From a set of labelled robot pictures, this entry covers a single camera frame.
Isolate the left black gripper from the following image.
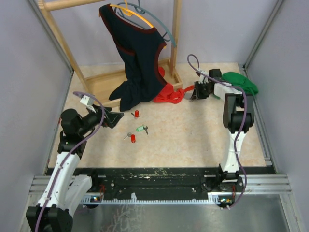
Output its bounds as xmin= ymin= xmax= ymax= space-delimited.
xmin=77 ymin=103 xmax=124 ymax=136

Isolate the metal key holder red handle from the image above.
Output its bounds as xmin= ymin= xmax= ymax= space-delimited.
xmin=179 ymin=85 xmax=195 ymax=100

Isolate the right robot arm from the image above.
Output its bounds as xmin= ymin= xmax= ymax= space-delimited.
xmin=190 ymin=69 xmax=254 ymax=191

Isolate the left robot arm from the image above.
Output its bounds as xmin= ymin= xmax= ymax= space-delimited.
xmin=26 ymin=105 xmax=124 ymax=232

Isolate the key with red tag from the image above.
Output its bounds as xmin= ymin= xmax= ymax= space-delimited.
xmin=124 ymin=132 xmax=136 ymax=143
xmin=131 ymin=110 xmax=140 ymax=119

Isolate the red cloth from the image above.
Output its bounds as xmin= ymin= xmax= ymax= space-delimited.
xmin=150 ymin=66 xmax=186 ymax=104

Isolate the key with green tag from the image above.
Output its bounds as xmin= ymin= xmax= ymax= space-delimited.
xmin=136 ymin=125 xmax=149 ymax=135

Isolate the wooden clothes rack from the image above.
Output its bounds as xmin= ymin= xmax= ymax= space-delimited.
xmin=35 ymin=0 xmax=183 ymax=107

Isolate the green cloth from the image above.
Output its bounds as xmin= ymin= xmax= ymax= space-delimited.
xmin=213 ymin=72 xmax=259 ymax=100

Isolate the dark navy shirt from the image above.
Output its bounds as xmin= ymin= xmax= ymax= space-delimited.
xmin=99 ymin=4 xmax=167 ymax=112

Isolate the teal hanger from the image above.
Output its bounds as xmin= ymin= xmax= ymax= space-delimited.
xmin=112 ymin=0 xmax=177 ymax=48

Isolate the yellow hanger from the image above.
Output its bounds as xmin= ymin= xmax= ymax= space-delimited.
xmin=99 ymin=3 xmax=167 ymax=53

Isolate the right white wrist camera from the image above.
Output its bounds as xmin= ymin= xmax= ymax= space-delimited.
xmin=197 ymin=70 xmax=208 ymax=78

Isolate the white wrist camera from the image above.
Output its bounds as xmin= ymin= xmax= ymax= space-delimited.
xmin=197 ymin=70 xmax=208 ymax=78
xmin=80 ymin=95 xmax=94 ymax=107

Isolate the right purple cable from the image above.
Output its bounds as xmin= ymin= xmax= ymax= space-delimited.
xmin=187 ymin=54 xmax=252 ymax=210

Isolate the purple cable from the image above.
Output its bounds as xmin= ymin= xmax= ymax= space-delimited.
xmin=33 ymin=90 xmax=107 ymax=232
xmin=187 ymin=54 xmax=252 ymax=210

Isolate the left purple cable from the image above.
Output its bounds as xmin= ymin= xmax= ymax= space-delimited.
xmin=33 ymin=90 xmax=107 ymax=232

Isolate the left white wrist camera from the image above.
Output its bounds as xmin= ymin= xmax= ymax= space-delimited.
xmin=80 ymin=95 xmax=94 ymax=107

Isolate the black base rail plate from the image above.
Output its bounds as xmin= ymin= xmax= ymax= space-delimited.
xmin=45 ymin=165 xmax=244 ymax=201

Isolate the white toothed cable duct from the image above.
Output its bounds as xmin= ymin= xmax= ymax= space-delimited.
xmin=80 ymin=195 xmax=220 ymax=205

